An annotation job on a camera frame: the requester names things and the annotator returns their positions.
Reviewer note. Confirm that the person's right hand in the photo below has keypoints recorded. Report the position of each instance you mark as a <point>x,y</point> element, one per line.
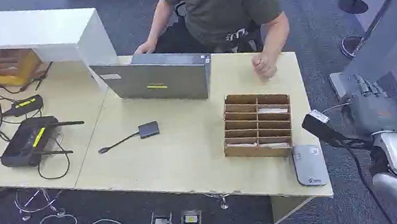
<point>145,48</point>

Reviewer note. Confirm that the person's left hand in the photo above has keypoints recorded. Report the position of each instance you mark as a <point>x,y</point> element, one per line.
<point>264,66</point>

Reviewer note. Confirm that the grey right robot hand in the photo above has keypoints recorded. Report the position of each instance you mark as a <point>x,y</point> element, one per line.
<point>374,110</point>

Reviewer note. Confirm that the grey laptop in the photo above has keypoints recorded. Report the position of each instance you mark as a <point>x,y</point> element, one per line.
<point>156,79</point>

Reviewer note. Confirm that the white card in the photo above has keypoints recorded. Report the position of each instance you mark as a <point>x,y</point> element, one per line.
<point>241,145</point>
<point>275,145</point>
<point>272,110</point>

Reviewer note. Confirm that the wooden card box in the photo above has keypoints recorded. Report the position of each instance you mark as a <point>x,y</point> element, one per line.
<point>257,124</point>

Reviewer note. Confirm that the round stanchion base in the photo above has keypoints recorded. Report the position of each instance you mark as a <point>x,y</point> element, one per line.
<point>350,46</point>

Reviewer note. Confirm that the person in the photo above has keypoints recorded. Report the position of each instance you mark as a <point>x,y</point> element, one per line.
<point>223,2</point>

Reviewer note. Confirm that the grey card reader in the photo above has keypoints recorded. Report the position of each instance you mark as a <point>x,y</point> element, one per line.
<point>309,165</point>

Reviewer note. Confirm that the white shelf box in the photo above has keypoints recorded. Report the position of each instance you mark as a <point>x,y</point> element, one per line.
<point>33,33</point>

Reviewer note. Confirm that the black power adapter yellow label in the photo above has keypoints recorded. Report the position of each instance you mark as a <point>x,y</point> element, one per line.
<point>26,105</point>

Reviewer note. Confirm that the brown wooden box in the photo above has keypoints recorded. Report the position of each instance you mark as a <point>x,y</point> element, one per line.
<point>7,66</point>

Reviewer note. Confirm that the black router with antennas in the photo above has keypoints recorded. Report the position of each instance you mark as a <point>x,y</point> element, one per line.
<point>30,141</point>

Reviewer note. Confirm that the floor socket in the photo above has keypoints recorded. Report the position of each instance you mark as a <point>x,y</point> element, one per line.
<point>191,221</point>
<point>161,223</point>

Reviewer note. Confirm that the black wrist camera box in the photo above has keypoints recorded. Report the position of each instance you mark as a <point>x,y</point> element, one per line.
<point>321,128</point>

